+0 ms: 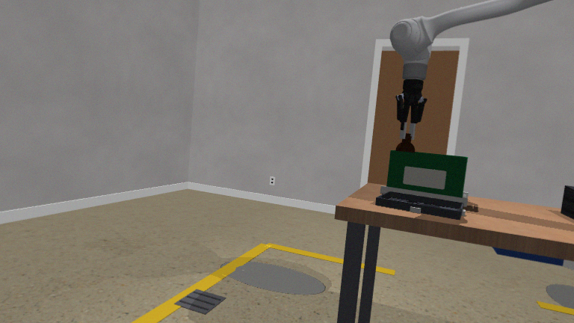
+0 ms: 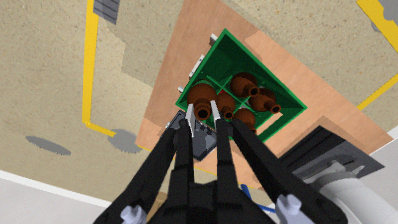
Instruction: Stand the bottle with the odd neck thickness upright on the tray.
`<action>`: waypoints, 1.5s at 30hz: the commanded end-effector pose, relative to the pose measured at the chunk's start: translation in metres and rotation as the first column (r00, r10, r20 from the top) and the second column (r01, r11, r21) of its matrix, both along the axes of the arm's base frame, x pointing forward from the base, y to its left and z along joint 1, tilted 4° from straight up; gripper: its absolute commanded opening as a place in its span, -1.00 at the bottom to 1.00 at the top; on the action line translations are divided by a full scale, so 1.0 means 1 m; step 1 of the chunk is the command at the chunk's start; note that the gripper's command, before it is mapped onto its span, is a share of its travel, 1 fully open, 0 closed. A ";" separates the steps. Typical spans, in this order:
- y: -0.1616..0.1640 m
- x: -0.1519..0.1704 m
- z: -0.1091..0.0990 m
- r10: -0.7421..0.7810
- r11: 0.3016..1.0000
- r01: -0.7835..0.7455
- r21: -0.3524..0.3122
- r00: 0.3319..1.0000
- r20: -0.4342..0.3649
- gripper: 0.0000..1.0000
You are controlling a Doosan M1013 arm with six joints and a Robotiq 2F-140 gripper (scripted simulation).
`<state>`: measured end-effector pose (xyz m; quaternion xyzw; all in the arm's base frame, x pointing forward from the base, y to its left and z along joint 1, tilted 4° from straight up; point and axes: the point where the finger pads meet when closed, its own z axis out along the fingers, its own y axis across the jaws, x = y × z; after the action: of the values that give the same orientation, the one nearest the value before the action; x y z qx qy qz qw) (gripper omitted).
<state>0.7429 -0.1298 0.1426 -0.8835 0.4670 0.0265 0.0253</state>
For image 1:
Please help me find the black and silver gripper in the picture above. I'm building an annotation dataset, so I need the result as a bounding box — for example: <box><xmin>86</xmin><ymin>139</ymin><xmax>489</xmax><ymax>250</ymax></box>
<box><xmin>396</xmin><ymin>79</ymin><xmax>427</xmax><ymax>140</ymax></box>

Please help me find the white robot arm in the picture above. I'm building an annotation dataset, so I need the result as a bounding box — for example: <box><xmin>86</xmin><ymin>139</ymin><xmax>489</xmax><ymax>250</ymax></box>
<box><xmin>390</xmin><ymin>0</ymin><xmax>552</xmax><ymax>80</ymax></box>

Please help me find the green plastic crate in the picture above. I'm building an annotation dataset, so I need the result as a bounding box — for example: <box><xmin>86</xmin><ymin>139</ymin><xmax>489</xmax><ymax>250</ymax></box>
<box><xmin>386</xmin><ymin>150</ymin><xmax>466</xmax><ymax>197</ymax></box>

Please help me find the brown glass bottle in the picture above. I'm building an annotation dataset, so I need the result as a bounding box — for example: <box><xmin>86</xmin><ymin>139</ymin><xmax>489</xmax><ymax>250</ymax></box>
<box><xmin>396</xmin><ymin>133</ymin><xmax>415</xmax><ymax>153</ymax></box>

